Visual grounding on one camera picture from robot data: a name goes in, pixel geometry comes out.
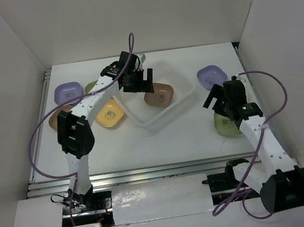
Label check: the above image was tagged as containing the yellow panda plate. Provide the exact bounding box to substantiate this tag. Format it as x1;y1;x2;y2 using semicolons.
95;99;125;128

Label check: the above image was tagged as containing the white front cover panel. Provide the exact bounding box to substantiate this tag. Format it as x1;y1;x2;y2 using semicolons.
111;174;214;225

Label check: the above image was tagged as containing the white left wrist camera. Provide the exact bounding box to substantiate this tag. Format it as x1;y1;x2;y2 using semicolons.
137;53;146;65

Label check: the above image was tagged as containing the white perforated plastic bin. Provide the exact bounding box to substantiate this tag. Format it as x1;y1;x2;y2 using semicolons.
114;59;195;129

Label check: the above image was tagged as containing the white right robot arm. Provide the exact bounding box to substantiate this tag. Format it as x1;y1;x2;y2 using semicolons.
203;73;304;217

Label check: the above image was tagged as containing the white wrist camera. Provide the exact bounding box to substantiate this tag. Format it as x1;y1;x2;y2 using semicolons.
231;75;247;82
137;53;146;65

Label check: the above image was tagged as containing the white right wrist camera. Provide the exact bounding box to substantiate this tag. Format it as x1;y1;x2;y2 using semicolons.
231;75;247;82

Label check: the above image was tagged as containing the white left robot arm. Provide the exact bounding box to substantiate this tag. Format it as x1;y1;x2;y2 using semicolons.
57;51;153;211

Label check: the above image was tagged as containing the purple panda plate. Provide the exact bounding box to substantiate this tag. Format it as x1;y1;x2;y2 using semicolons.
196;65;228;91
54;82;82;105

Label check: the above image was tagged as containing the brown panda plate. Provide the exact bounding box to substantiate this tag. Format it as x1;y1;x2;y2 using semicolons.
48;104;73;131
144;83;175;108

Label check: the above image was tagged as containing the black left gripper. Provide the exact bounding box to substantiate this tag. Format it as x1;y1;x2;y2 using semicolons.
120;65;154;97

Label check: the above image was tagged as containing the green panda plate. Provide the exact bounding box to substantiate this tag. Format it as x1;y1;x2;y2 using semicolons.
84;80;97;94
213;113;242;137

